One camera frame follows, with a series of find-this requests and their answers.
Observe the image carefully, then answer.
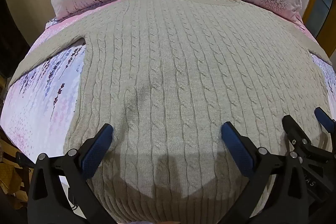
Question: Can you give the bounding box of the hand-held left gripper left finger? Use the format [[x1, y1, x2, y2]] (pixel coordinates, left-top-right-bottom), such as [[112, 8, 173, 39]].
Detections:
[[28, 123, 116, 224]]

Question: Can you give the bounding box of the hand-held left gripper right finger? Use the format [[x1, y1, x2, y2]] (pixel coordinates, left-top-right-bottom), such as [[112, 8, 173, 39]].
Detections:
[[220, 121, 309, 224]]

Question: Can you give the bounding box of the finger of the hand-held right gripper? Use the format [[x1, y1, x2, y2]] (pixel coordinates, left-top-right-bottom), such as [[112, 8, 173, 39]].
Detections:
[[314, 107, 336, 135], [282, 114, 319, 155]]

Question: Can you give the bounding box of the beige cable-knit sweater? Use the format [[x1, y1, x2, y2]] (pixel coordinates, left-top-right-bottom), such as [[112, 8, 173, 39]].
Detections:
[[8, 0, 334, 223]]

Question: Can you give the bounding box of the pink floral bed sheet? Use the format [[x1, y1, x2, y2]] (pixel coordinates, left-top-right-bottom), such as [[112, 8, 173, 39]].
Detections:
[[0, 0, 336, 224]]

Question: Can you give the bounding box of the yellow cardboard box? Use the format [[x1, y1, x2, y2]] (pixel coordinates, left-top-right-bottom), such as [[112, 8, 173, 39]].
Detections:
[[0, 158, 30, 211]]

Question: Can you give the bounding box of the dark wooden cabinet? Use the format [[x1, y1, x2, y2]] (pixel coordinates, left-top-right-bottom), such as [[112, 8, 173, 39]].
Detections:
[[0, 0, 36, 77]]

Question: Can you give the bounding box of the wooden frame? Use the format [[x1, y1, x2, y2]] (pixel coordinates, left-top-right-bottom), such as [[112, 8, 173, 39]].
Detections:
[[302, 0, 336, 67]]

